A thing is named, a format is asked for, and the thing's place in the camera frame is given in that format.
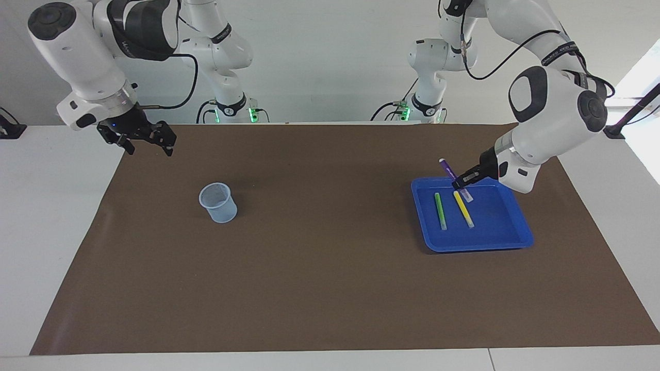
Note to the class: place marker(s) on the green pen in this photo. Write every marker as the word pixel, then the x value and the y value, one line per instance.
pixel 440 208

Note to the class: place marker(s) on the clear plastic cup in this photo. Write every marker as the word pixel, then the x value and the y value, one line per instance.
pixel 221 211

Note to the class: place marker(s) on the black clamp stand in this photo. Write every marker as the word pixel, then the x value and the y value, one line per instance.
pixel 613 131

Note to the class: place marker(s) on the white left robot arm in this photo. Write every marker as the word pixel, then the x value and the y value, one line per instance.
pixel 557 113

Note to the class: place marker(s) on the blue plastic tray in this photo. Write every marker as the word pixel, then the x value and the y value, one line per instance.
pixel 500 226

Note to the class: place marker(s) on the black table mount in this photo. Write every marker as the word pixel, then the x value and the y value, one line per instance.
pixel 10 130

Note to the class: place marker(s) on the yellow pen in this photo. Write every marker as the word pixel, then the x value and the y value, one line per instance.
pixel 462 207

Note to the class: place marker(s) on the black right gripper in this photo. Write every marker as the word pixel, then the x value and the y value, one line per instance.
pixel 126 122

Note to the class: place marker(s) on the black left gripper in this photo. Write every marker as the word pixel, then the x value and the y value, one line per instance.
pixel 489 164

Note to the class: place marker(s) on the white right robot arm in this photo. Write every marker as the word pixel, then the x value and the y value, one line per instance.
pixel 77 51

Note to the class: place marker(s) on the purple pen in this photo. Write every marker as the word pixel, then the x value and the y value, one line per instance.
pixel 447 167

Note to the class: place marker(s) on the brown table mat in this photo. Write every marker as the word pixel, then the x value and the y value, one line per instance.
pixel 330 283

